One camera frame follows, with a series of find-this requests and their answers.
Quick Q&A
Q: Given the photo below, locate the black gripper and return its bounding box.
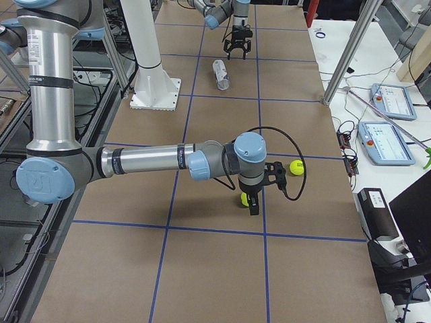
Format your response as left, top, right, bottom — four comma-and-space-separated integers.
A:
240, 184, 261, 216
223, 26, 251, 60

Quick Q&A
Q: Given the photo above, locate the Wilson yellow tennis ball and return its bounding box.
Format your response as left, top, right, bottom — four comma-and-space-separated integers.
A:
240, 192, 249, 207

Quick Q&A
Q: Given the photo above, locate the clear plastic tennis ball can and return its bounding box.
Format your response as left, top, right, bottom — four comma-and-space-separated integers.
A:
212, 59, 230, 91

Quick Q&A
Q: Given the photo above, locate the Roland Garros yellow tennis ball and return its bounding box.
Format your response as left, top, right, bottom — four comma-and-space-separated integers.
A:
289, 159, 305, 176

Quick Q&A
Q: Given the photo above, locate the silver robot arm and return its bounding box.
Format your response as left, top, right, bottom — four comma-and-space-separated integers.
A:
177, 0, 253, 60
10, 1, 268, 215

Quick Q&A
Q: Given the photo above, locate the electronics circuit board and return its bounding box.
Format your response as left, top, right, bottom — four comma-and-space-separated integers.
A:
336, 120, 359, 178

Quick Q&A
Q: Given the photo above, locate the black box with label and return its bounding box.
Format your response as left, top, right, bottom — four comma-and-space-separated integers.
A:
357, 188, 399, 241

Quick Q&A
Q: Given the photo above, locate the near teach pendant tablet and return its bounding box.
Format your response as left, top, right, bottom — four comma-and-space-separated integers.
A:
358, 122, 416, 166

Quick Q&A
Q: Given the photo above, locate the teach pendant tablet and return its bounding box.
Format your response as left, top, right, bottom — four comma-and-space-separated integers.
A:
370, 83, 417, 121
358, 122, 416, 166

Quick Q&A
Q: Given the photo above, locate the black computer monitor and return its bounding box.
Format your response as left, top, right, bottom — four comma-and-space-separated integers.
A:
389, 172, 430, 262

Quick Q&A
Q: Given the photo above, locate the far teach pendant tablet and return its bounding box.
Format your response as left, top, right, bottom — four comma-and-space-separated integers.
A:
370, 83, 417, 121

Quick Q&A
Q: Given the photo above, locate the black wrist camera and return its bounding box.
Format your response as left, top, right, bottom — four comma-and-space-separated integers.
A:
232, 28, 253, 38
263, 161, 287, 192

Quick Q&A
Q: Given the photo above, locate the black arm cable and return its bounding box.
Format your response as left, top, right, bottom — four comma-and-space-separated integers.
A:
213, 126, 308, 202

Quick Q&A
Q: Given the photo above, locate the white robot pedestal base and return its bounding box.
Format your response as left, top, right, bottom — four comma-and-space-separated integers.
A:
121, 0, 181, 111

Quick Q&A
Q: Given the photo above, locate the aluminium frame post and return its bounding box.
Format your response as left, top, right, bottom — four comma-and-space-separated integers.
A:
322, 0, 383, 106

